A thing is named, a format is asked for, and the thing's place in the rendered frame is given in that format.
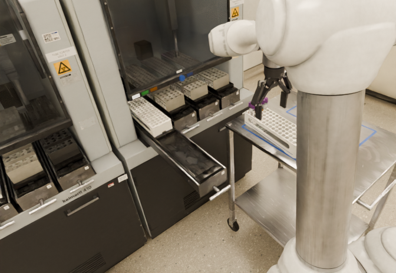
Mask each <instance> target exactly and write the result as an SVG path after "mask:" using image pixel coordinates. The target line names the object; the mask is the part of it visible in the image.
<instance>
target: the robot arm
mask: <svg viewBox="0 0 396 273"><path fill-rule="evenodd" d="M208 37H209V47H210V51H211V52H212V53H214V55H217V56H220V57H237V56H241V55H246V54H250V53H251V52H254V51H262V52H263V57H262V63H263V65H264V72H263V73H264V75H265V79H264V80H263V81H260V80H259V81H258V86H257V88H256V91H255V93H254V95H253V98H252V101H251V105H253V106H254V107H255V117H256V118H257V119H259V120H261V119H262V105H261V104H262V101H263V100H264V98H265V97H266V95H267V93H268V92H269V91H270V90H271V89H272V88H274V87H277V86H279V87H280V88H281V89H282V90H283V91H281V95H280V106H281V107H283V108H286V103H287V98H288V94H290V93H291V92H290V90H292V89H293V88H292V85H293V87H294V88H295V89H297V90H298V93H297V102H296V236H294V237H293V238H292V239H290V240H289V241H288V242H287V244H286V245H285V247H284V250H283V252H282V255H281V256H280V258H279V260H278V264H276V265H274V266H272V267H271V268H270V269H269V271H268V272H267V273H396V226H385V227H381V228H377V229H373V230H371V231H369V232H368V233H367V235H366V236H363V237H361V238H359V239H357V240H356V241H353V242H352V243H350V244H348V239H349V229H350V223H351V213H352V203H353V197H354V186H355V177H356V171H357V160H358V150H359V140H360V134H361V124H362V114H363V108H364V98H365V89H366V88H367V87H368V86H369V85H370V84H371V83H372V82H373V81H374V79H375V78H376V76H377V74H378V71H379V69H380V68H381V66H382V64H383V62H384V60H385V59H386V57H387V55H388V53H389V52H390V50H391V48H392V46H396V0H260V1H259V4H258V7H257V10H256V18H255V20H253V21H249V20H237V21H230V22H227V23H225V24H222V25H219V26H217V27H215V28H213V29H212V30H211V32H210V33H209V35H208ZM285 70H286V71H285ZM282 78H283V81H284V83H285V85H284V84H283V82H282V81H281V79H282ZM266 86H267V87H268V88H266Z"/></svg>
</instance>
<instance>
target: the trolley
mask: <svg viewBox="0 0 396 273"><path fill-rule="evenodd" d="M290 92H291V93H290V94H288V98H287V103H286V108H283V107H281V106H280V100H281V94H279V95H278V96H276V97H274V98H272V99H270V100H268V104H267V108H268V109H270V110H272V111H274V112H275V113H277V114H278V115H280V116H282V117H284V118H285V119H287V120H289V121H290V122H292V123H293V124H295V125H296V102H297V92H294V91H292V90H290ZM225 127H226V140H227V169H228V185H230V186H231V188H230V189H229V215H230V218H228V219H227V223H228V225H229V227H230V228H231V230H233V231H235V232H237V231H238V230H239V225H238V223H237V218H236V217H235V204H236V205H237V206H238V207H239V208H240V209H241V210H242V211H244V213H245V214H247V215H248V216H249V217H250V218H251V219H252V220H254V221H255V222H256V223H257V224H258V225H259V226H260V227H261V228H262V229H263V230H264V231H266V232H267V233H268V234H269V235H270V236H271V237H272V238H273V239H274V240H275V241H276V242H278V243H279V244H280V245H281V246H282V247H285V245H286V244H287V242H288V241H289V240H290V239H292V238H293V237H294V236H296V176H295V175H293V174H292V173H291V172H289V171H287V170H286V169H284V168H283V166H286V167H287V168H289V169H290V170H292V171H293V172H295V173H296V158H292V157H291V156H290V155H288V154H287V153H285V152H284V151H283V150H282V149H281V148H279V147H278V146H277V145H275V144H273V143H272V142H271V141H269V140H268V139H267V138H265V137H263V136H262V135H261V134H259V133H258V132H257V131H255V130H254V129H252V128H250V127H249V126H247V125H246V124H245V114H243V115H241V116H239V117H237V118H235V119H233V120H231V121H230V122H228V123H226V124H225ZM233 133H235V134H237V135H238V136H240V137H241V138H243V139H245V140H246V141H247V142H249V143H250V144H252V145H254V146H255V147H257V148H258V149H260V150H261V151H263V152H264V153H266V154H267V155H269V156H270V157H272V158H274V159H275V160H277V161H278V162H279V163H278V168H277V169H276V170H275V171H274V172H272V173H271V174H269V175H268V176H267V177H265V178H264V179H262V180H261V181H260V182H258V183H257V184H255V185H254V186H252V187H251V188H250V189H248V190H247V191H246V192H244V193H243V194H241V195H240V196H239V197H237V198H236V199H235V177H234V147H233ZM394 165H395V166H394ZM393 166H394V168H393V170H392V173H391V175H390V178H389V179H388V182H387V184H386V186H385V189H384V191H383V192H382V193H381V194H380V195H379V196H378V197H377V198H376V199H375V200H374V201H373V202H372V203H371V204H370V205H368V204H366V203H365V202H363V201H362V200H361V198H362V197H363V196H364V195H365V194H366V193H367V192H368V191H369V190H370V189H371V188H372V187H373V186H374V185H375V184H376V183H377V182H378V181H379V180H380V178H382V177H383V176H384V175H385V174H386V173H387V172H388V171H389V170H390V169H391V168H392V167H393ZM395 185H396V134H395V133H392V132H390V131H388V130H386V129H383V128H380V127H378V126H376V125H373V124H371V123H369V122H366V121H364V120H362V124H361V134H360V140H359V150H358V160H357V171H356V177H355V186H354V197H353V203H352V206H353V205H354V204H355V203H357V204H359V205H360V206H362V207H364V208H365V209H367V210H369V211H371V209H372V208H373V207H374V206H375V205H376V204H377V207H376V208H375V211H374V213H373V216H372V218H371V220H370V222H369V224H367V223H366V222H364V221H363V220H362V219H360V218H359V217H357V216H355V215H354V214H353V213H351V223H350V229H349V239H348V244H350V243H351V242H352V241H356V240H357V239H359V238H360V237H361V236H362V235H363V234H364V236H366V235H367V233H368V232H369V231H371V230H373V229H374V228H375V226H376V224H377V222H378V220H379V218H380V216H381V213H382V211H383V209H384V207H385V204H386V202H387V200H388V198H389V196H390V194H391V192H392V190H393V188H394V186H395Z"/></svg>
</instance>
